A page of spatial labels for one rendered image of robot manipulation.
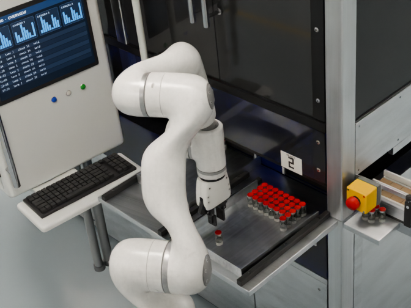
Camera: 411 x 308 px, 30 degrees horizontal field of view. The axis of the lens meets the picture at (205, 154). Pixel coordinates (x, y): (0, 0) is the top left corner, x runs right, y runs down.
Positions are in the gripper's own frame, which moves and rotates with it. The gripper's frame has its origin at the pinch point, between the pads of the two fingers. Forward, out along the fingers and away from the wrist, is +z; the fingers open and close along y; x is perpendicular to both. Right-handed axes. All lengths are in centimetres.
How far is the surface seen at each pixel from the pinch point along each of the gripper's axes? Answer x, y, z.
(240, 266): 11.8, 3.0, 10.7
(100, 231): -89, -13, 61
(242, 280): 17.7, 8.3, 9.1
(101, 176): -64, -3, 16
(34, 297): -117, 12, 99
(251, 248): 8.8, -4.6, 10.6
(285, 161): 0.2, -30.6, -3.1
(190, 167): -36.1, -22.0, 10.3
